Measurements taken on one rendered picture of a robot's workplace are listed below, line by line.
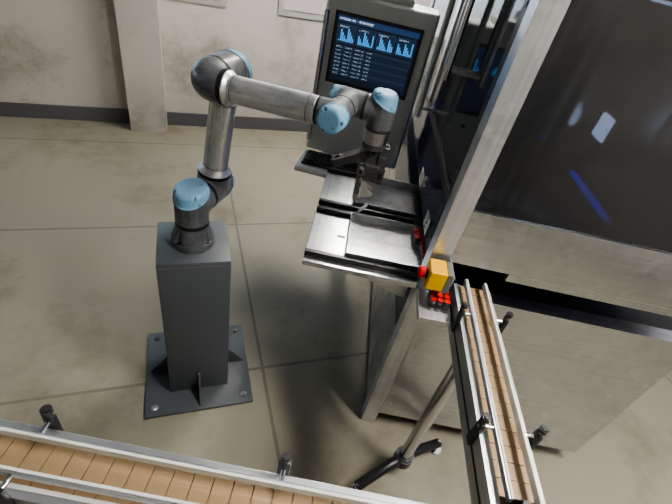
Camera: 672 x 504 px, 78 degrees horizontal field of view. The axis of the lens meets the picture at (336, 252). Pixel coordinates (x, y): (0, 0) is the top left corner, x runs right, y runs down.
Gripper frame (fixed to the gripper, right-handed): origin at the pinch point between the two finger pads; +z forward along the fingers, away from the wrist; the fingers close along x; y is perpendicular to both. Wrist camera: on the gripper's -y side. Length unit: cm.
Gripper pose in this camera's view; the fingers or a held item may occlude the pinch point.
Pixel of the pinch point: (353, 197)
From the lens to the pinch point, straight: 137.5
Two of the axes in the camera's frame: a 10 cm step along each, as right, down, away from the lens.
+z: -1.8, 7.6, 6.2
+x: 1.1, -6.1, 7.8
